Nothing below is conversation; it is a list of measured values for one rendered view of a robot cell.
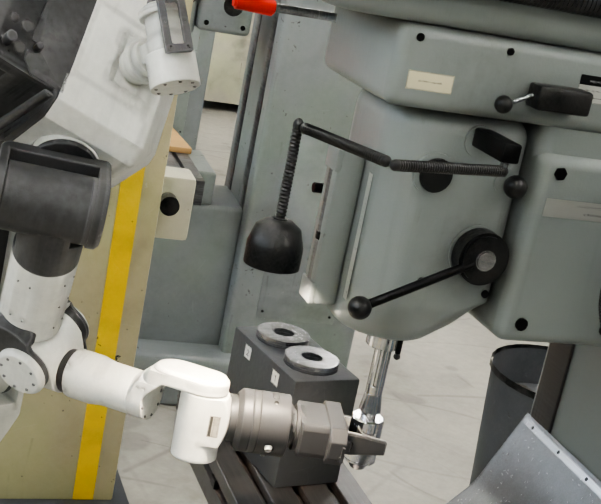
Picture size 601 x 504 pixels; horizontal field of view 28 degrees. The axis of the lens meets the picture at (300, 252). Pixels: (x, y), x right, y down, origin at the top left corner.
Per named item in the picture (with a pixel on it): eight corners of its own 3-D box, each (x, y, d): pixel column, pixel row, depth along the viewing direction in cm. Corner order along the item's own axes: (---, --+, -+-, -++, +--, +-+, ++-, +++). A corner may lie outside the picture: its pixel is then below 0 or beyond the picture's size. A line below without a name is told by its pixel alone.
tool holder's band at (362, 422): (380, 433, 165) (382, 426, 165) (347, 424, 166) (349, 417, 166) (385, 420, 170) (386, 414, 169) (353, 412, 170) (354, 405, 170)
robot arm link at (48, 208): (-14, 266, 155) (1, 193, 145) (-3, 217, 161) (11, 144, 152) (76, 283, 158) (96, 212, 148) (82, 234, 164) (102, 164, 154)
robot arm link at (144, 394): (218, 386, 160) (132, 359, 164) (207, 448, 162) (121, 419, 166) (238, 376, 166) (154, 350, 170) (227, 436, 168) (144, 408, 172)
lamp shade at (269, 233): (231, 255, 150) (240, 209, 148) (275, 253, 155) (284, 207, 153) (267, 275, 145) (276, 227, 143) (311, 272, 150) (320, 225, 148)
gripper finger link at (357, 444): (382, 457, 167) (339, 451, 166) (387, 436, 166) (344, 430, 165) (384, 462, 166) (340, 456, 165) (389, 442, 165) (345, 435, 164)
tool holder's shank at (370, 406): (377, 423, 166) (394, 349, 163) (355, 417, 166) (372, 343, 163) (380, 414, 169) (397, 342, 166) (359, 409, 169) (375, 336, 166)
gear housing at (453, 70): (386, 106, 139) (404, 21, 136) (319, 66, 161) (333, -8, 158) (626, 139, 151) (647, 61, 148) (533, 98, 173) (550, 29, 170)
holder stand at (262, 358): (273, 489, 188) (296, 373, 183) (216, 425, 206) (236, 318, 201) (337, 483, 194) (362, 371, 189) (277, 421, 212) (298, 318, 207)
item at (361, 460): (372, 468, 167) (380, 433, 165) (340, 459, 167) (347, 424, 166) (377, 455, 171) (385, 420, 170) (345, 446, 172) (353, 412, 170)
